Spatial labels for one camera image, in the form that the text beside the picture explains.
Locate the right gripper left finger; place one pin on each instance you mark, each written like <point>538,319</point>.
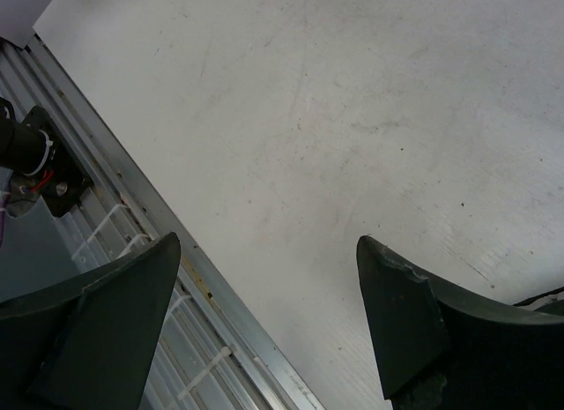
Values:
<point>88,342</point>

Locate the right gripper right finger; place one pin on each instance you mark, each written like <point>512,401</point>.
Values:
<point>440,346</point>

